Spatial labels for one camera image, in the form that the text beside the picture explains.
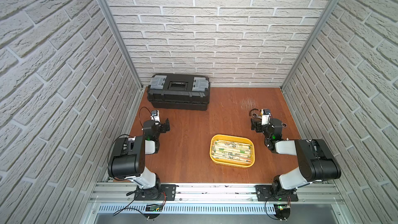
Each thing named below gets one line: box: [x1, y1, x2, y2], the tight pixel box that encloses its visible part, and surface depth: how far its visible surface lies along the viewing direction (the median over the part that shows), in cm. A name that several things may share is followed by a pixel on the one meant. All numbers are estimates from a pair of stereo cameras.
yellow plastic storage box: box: [209, 133, 256, 168], surface depth 87 cm
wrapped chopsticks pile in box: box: [211, 139, 252, 163], surface depth 87 cm
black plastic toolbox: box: [146, 73, 211, 111], surface depth 99 cm
